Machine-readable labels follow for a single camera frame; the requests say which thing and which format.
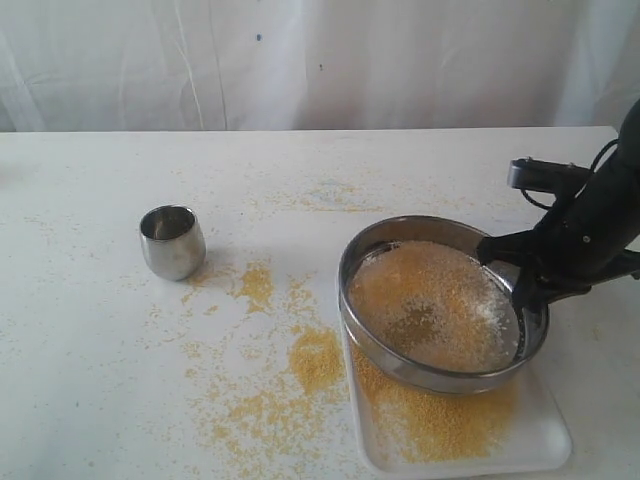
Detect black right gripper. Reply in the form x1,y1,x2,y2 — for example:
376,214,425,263
476,197,639,313

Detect round metal sieve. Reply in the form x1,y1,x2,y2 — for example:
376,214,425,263
337,215,549,395

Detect stainless steel cup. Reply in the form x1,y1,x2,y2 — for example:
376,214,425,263
139,205,206,281

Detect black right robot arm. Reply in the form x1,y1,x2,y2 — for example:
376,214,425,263
476,106,639,312

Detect white plastic tray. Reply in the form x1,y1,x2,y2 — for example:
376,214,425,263
341,332,572,479

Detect white backdrop curtain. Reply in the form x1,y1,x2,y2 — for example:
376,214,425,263
1,1,639,132

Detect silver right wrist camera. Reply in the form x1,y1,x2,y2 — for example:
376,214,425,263
507,157,591,195

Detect black right camera cable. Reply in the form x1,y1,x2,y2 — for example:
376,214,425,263
522,139,624,210

